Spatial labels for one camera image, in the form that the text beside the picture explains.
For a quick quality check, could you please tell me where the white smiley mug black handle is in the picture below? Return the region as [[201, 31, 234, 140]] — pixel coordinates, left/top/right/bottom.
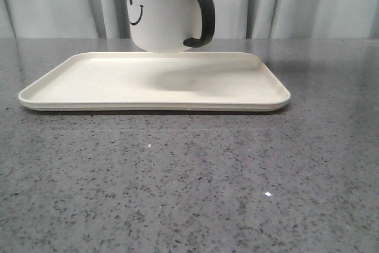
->
[[126, 0, 216, 53]]

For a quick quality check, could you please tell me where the grey pleated curtain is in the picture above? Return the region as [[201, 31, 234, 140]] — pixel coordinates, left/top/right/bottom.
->
[[1, 0, 378, 39]]

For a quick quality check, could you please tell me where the cream rectangular plastic tray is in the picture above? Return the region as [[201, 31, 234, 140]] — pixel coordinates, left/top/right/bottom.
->
[[18, 52, 291, 111]]

